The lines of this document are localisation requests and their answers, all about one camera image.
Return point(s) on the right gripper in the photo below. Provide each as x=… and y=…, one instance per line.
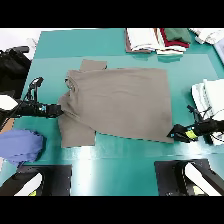
x=181, y=131

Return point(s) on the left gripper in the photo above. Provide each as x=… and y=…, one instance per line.
x=54, y=110

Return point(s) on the brown T-shirt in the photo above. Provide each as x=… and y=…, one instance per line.
x=123, y=101

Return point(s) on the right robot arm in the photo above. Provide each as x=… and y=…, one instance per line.
x=210, y=126

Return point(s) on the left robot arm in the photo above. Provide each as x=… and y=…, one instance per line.
x=29, y=109

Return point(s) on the blue garment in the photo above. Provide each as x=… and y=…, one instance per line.
x=20, y=146

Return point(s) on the red garment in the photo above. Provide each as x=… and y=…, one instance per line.
x=173, y=43

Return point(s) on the green garment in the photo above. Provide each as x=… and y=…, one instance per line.
x=178, y=34

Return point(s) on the brown garment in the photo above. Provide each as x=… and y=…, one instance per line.
x=128, y=45

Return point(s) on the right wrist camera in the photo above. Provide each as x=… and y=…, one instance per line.
x=195, y=113

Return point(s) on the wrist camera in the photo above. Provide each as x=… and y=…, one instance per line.
x=35, y=84
x=195, y=113

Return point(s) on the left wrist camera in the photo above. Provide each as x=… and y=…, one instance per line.
x=35, y=84

